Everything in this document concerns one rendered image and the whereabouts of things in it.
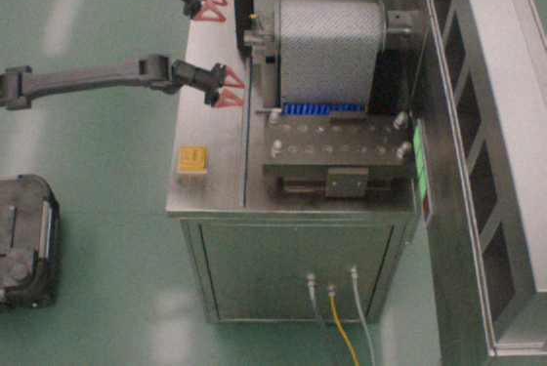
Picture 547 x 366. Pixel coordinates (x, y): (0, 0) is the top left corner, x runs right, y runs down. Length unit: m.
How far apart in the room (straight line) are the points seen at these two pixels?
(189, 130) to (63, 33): 1.86
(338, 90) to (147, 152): 1.44
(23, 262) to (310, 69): 1.34
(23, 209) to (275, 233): 1.19
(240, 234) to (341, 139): 0.40
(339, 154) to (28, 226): 1.38
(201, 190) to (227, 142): 0.17
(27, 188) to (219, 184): 1.15
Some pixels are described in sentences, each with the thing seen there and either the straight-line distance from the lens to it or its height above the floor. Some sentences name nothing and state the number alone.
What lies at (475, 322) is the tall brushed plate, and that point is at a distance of 1.12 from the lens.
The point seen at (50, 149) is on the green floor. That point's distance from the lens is 3.15.
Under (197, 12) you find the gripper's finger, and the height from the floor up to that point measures 1.35.
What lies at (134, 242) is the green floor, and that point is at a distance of 2.78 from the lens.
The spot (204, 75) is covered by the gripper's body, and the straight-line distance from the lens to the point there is 1.71.
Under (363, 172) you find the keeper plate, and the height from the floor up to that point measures 1.02.
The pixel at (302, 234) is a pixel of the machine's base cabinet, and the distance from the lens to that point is 1.86.
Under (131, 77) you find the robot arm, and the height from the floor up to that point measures 1.19.
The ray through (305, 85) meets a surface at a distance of 1.73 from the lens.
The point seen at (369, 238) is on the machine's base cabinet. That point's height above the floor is 0.75.
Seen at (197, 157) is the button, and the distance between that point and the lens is 1.82.
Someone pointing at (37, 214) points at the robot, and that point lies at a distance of 2.67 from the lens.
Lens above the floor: 2.40
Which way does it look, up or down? 55 degrees down
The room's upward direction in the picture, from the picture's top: straight up
